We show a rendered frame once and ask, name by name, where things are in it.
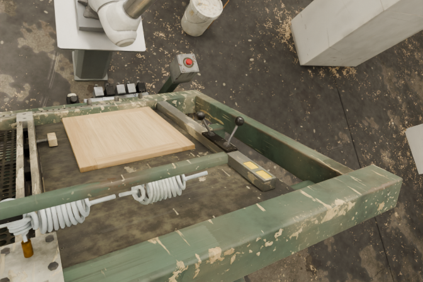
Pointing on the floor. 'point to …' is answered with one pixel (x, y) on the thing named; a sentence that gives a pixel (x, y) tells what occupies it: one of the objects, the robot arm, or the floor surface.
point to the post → (168, 87)
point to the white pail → (201, 12)
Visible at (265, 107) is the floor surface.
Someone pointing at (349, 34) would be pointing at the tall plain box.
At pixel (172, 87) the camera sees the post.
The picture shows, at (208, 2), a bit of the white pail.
